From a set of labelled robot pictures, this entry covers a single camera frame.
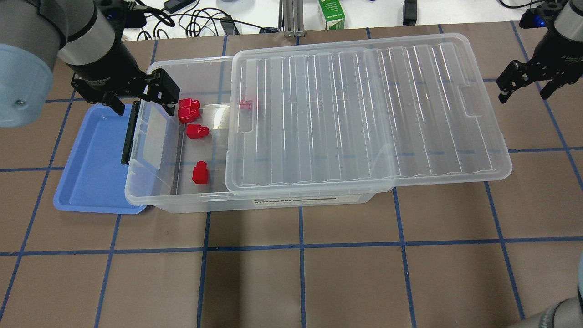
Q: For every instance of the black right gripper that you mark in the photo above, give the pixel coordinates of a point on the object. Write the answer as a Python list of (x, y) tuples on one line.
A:
[(556, 51)]

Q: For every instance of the green white carton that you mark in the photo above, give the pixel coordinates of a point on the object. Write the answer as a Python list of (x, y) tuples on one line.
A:
[(332, 15)]

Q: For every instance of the clear plastic storage box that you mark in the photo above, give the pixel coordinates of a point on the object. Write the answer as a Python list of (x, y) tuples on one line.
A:
[(163, 157)]

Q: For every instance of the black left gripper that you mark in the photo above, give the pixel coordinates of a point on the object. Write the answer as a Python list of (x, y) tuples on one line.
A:
[(104, 68)]

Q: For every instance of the red block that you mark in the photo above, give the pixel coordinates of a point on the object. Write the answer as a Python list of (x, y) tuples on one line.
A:
[(189, 103), (188, 115), (200, 173), (197, 131), (248, 104)]

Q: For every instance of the clear plastic box lid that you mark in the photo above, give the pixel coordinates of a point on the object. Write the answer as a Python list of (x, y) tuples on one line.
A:
[(361, 116)]

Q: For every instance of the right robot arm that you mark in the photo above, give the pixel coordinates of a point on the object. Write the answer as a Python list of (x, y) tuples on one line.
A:
[(538, 210)]

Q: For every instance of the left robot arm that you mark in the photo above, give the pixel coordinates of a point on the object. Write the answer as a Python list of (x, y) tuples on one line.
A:
[(87, 36)]

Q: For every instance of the blue plastic tray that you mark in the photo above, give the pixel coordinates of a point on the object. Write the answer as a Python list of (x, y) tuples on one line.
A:
[(94, 177)]

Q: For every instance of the aluminium frame post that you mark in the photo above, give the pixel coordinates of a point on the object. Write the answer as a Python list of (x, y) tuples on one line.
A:
[(291, 18)]

